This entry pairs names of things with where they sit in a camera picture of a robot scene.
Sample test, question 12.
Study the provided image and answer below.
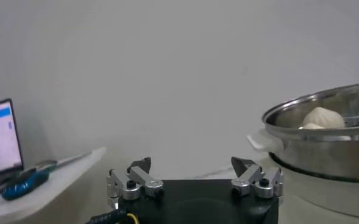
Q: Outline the blue computer mouse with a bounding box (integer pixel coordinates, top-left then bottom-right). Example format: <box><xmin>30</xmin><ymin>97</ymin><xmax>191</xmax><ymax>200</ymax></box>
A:
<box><xmin>1</xmin><ymin>168</ymin><xmax>51</xmax><ymax>201</ymax></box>

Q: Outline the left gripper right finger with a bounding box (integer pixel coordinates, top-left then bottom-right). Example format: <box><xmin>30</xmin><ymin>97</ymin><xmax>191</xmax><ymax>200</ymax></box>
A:
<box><xmin>230</xmin><ymin>156</ymin><xmax>284</xmax><ymax>200</ymax></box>

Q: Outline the white side table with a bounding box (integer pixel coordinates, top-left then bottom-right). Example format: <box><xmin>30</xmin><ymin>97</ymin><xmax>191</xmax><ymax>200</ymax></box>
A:
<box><xmin>0</xmin><ymin>146</ymin><xmax>107</xmax><ymax>224</ymax></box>

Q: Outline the white steamed baozi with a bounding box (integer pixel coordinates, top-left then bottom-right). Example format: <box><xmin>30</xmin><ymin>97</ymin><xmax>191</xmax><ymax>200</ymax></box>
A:
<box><xmin>297</xmin><ymin>122</ymin><xmax>325</xmax><ymax>130</ymax></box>
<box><xmin>300</xmin><ymin>106</ymin><xmax>346</xmax><ymax>129</ymax></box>

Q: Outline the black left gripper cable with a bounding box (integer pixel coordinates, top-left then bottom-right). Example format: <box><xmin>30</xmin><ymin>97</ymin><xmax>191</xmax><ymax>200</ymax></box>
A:
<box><xmin>86</xmin><ymin>208</ymin><xmax>140</xmax><ymax>224</ymax></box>

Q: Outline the stainless steel steamer basket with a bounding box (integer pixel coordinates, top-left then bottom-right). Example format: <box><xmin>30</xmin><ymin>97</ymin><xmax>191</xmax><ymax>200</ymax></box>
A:
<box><xmin>261</xmin><ymin>80</ymin><xmax>359</xmax><ymax>183</ymax></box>

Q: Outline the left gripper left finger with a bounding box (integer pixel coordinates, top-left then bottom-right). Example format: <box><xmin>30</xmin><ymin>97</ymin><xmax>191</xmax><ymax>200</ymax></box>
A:
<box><xmin>105</xmin><ymin>156</ymin><xmax>165</xmax><ymax>211</ymax></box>

